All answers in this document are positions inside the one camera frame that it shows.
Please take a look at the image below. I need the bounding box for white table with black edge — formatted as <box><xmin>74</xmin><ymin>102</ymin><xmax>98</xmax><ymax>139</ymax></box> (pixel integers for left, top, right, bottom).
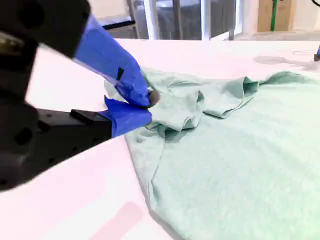
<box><xmin>96</xmin><ymin>0</ymin><xmax>137</xmax><ymax>31</ymax></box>

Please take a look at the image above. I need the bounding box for pale green T-shirt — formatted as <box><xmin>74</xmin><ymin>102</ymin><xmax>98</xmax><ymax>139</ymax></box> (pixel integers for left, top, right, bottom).
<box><xmin>103</xmin><ymin>67</ymin><xmax>320</xmax><ymax>240</ymax></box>

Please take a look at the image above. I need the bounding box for brown cardboard box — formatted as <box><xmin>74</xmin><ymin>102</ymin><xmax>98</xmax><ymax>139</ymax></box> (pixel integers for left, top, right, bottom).
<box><xmin>257</xmin><ymin>0</ymin><xmax>295</xmax><ymax>33</ymax></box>

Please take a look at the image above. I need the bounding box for green pole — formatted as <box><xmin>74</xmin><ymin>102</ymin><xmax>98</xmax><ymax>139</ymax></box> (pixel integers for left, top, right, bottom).
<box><xmin>270</xmin><ymin>0</ymin><xmax>280</xmax><ymax>32</ymax></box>

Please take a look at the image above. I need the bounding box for white framed glass partition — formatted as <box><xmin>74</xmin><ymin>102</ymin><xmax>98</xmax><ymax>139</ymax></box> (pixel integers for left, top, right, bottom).
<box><xmin>143</xmin><ymin>0</ymin><xmax>245</xmax><ymax>41</ymax></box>

